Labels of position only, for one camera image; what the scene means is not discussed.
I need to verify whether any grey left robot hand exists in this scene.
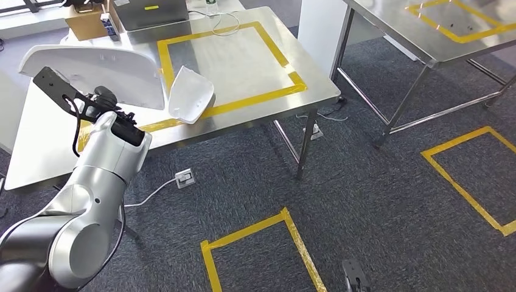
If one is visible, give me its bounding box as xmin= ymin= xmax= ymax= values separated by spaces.
xmin=93 ymin=85 xmax=136 ymax=123

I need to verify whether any white plastic panel part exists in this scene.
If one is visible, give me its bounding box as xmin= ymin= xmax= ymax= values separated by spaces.
xmin=18 ymin=44 xmax=166 ymax=111

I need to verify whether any white plastic shell part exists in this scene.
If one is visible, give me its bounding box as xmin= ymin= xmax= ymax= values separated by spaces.
xmin=168 ymin=65 xmax=215 ymax=125

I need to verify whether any stainless steel workbench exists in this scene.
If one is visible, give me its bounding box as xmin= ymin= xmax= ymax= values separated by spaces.
xmin=330 ymin=0 xmax=516 ymax=148
xmin=4 ymin=5 xmax=341 ymax=192

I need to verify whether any small milk carton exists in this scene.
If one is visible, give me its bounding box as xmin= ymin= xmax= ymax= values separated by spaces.
xmin=100 ymin=12 xmax=121 ymax=42

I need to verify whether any brown cardboard box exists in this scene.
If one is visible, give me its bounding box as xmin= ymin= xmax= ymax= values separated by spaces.
xmin=64 ymin=3 xmax=111 ymax=41

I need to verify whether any grey laptop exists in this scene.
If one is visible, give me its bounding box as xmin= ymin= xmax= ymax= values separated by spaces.
xmin=113 ymin=0 xmax=190 ymax=32

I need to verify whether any black drone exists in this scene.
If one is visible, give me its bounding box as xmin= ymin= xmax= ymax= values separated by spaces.
xmin=60 ymin=0 xmax=106 ymax=9

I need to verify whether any white floor socket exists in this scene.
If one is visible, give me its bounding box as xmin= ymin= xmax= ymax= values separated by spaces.
xmin=175 ymin=168 xmax=197 ymax=189

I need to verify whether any white desk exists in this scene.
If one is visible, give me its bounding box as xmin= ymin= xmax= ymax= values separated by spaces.
xmin=60 ymin=0 xmax=246 ymax=46

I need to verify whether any white power strip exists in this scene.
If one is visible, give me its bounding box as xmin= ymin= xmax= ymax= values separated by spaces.
xmin=302 ymin=123 xmax=324 ymax=141

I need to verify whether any white table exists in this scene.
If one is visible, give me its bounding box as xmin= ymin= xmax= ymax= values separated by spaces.
xmin=297 ymin=0 xmax=384 ymax=79

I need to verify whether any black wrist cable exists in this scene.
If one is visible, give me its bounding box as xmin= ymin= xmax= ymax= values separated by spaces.
xmin=64 ymin=96 xmax=83 ymax=158

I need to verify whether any black left wrist camera bracket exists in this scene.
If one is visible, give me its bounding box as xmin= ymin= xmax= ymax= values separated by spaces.
xmin=32 ymin=66 xmax=102 ymax=122

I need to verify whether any white floor cable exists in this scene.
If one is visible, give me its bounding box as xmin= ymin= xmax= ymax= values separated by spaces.
xmin=296 ymin=112 xmax=348 ymax=122
xmin=124 ymin=177 xmax=178 ymax=208

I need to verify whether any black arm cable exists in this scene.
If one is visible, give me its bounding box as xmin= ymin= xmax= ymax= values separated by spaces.
xmin=74 ymin=201 xmax=127 ymax=292

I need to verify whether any thin white cable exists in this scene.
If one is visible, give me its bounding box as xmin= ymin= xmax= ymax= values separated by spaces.
xmin=187 ymin=10 xmax=242 ymax=37

